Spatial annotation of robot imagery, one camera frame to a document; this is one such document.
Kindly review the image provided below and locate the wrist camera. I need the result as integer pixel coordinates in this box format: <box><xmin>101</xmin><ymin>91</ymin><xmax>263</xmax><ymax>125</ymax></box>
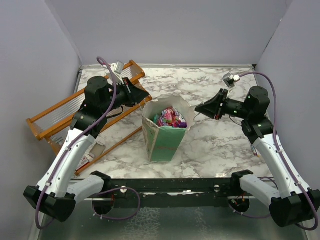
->
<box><xmin>110</xmin><ymin>61</ymin><xmax>124</xmax><ymax>85</ymax></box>
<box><xmin>222</xmin><ymin>72</ymin><xmax>240</xmax><ymax>90</ymax></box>

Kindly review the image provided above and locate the green paper gift bag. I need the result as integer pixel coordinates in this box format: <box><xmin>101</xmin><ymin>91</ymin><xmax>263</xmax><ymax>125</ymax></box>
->
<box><xmin>142</xmin><ymin>95</ymin><xmax>195</xmax><ymax>162</ymax></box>

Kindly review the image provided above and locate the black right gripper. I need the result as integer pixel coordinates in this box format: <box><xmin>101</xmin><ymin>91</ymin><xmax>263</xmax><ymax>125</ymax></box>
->
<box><xmin>195</xmin><ymin>88</ymin><xmax>252</xmax><ymax>121</ymax></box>

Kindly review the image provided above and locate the colourful pen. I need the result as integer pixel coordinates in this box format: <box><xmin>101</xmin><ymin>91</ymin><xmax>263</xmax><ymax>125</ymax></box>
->
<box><xmin>250</xmin><ymin>144</ymin><xmax>259</xmax><ymax>157</ymax></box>

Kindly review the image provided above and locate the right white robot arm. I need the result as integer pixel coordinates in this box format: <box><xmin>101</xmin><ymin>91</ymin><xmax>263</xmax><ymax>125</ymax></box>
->
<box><xmin>195</xmin><ymin>86</ymin><xmax>320</xmax><ymax>227</ymax></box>

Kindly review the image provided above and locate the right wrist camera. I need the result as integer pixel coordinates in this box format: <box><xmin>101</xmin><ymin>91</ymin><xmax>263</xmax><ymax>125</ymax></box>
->
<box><xmin>222</xmin><ymin>72</ymin><xmax>240</xmax><ymax>90</ymax></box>

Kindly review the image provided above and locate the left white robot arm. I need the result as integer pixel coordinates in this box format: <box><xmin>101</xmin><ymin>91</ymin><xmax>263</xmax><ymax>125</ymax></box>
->
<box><xmin>23</xmin><ymin>76</ymin><xmax>149</xmax><ymax>223</ymax></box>

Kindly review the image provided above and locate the orange wooden rack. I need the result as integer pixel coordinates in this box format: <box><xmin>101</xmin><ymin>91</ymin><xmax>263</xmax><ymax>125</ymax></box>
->
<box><xmin>26</xmin><ymin>60</ymin><xmax>159</xmax><ymax>177</ymax></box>

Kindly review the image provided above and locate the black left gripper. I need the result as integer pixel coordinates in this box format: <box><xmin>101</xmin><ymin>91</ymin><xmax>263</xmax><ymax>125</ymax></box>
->
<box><xmin>100</xmin><ymin>76</ymin><xmax>149</xmax><ymax>114</ymax></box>

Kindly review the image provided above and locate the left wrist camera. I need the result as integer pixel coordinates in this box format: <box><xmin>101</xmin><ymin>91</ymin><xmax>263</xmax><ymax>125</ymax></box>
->
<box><xmin>110</xmin><ymin>61</ymin><xmax>124</xmax><ymax>85</ymax></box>

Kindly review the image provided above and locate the green snack packet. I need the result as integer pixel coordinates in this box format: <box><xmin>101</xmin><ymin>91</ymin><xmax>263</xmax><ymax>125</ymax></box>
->
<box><xmin>153</xmin><ymin>114</ymin><xmax>160</xmax><ymax>125</ymax></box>

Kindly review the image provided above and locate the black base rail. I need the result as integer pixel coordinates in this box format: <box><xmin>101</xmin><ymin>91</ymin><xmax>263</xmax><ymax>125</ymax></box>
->
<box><xmin>91</xmin><ymin>177</ymin><xmax>244</xmax><ymax>209</ymax></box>

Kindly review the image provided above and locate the small white box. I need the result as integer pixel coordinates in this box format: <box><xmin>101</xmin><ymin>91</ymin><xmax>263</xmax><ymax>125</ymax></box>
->
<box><xmin>76</xmin><ymin>142</ymin><xmax>106</xmax><ymax>171</ymax></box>

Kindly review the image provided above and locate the pink purple snack packet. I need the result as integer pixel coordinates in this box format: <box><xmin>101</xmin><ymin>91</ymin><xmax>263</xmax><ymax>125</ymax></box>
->
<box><xmin>157</xmin><ymin>106</ymin><xmax>188</xmax><ymax>129</ymax></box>

